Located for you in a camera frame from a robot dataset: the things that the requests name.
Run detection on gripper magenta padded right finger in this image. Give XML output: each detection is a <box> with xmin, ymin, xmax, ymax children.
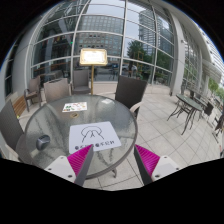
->
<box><xmin>134</xmin><ymin>145</ymin><xmax>180</xmax><ymax>185</ymax></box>

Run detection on gripper magenta padded left finger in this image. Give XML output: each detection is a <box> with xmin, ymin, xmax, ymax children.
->
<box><xmin>45</xmin><ymin>145</ymin><xmax>93</xmax><ymax>186</ymax></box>

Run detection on white printed mouse pad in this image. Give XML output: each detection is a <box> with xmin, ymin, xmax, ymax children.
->
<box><xmin>69</xmin><ymin>121</ymin><xmax>121</xmax><ymax>154</ymax></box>

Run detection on grey computer mouse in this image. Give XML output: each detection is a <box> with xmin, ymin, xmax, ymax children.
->
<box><xmin>36</xmin><ymin>135</ymin><xmax>50</xmax><ymax>150</ymax></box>

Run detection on round glass table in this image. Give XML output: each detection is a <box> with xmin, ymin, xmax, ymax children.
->
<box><xmin>25</xmin><ymin>95</ymin><xmax>138</xmax><ymax>179</ymax></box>

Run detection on colourful menu card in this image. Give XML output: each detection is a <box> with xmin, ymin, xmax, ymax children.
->
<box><xmin>63</xmin><ymin>102</ymin><xmax>87</xmax><ymax>112</ymax></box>

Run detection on dark green bistro table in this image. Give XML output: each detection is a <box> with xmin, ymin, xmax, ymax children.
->
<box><xmin>168</xmin><ymin>94</ymin><xmax>202</xmax><ymax>134</ymax></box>

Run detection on dark wicker chair near left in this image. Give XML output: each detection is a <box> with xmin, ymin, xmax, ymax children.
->
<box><xmin>0</xmin><ymin>101</ymin><xmax>24</xmax><ymax>156</ymax></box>

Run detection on dark wicker chair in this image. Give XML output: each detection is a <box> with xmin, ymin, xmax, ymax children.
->
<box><xmin>115</xmin><ymin>76</ymin><xmax>147</xmax><ymax>117</ymax></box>
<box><xmin>0</xmin><ymin>101</ymin><xmax>24</xmax><ymax>156</ymax></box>

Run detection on dark wicker chair right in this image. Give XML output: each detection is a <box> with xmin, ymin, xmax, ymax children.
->
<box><xmin>115</xmin><ymin>76</ymin><xmax>147</xmax><ymax>117</ymax></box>

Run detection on grey wicker chair behind table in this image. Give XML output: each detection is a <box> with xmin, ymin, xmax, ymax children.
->
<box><xmin>44</xmin><ymin>78</ymin><xmax>70</xmax><ymax>103</ymax></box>

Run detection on black chair far right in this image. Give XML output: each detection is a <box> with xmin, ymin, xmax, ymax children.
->
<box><xmin>204</xmin><ymin>102</ymin><xmax>214</xmax><ymax>119</ymax></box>

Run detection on grey wicker chair far left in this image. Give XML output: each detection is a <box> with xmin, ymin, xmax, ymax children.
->
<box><xmin>24</xmin><ymin>76</ymin><xmax>41</xmax><ymax>109</ymax></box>

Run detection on grey wicker chair centre back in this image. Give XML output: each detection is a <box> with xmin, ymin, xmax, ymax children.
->
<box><xmin>72</xmin><ymin>70</ymin><xmax>91</xmax><ymax>94</ymax></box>

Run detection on gold framed menu stand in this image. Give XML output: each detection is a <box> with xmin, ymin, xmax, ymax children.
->
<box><xmin>79</xmin><ymin>48</ymin><xmax>109</xmax><ymax>96</ymax></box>

